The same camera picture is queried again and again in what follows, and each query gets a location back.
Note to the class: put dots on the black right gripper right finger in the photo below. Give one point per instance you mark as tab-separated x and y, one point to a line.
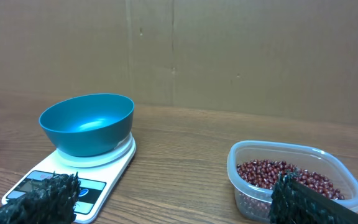
294	203

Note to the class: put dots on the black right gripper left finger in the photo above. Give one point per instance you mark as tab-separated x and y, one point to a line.
51	201

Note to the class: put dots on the white digital kitchen scale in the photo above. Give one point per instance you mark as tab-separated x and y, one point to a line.
98	176

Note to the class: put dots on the teal plastic bowl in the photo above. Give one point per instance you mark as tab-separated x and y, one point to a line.
88	125

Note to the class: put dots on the red azuki beans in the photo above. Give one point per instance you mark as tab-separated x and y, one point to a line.
265	174

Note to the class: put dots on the clear plastic container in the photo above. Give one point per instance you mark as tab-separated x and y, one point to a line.
254	202

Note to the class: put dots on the brown cardboard backdrop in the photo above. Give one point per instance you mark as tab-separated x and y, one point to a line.
296	59

